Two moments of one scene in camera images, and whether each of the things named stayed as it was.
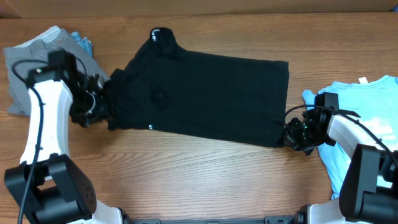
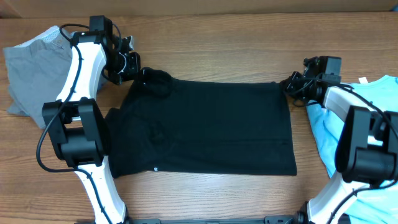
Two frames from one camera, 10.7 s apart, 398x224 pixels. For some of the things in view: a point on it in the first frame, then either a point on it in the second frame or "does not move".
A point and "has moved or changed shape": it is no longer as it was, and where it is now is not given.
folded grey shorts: (34, 55) does not move
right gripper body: (305, 135) to (304, 91)
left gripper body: (89, 109) to (121, 67)
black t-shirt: (164, 87) has moved or changed shape
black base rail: (268, 219) does not move
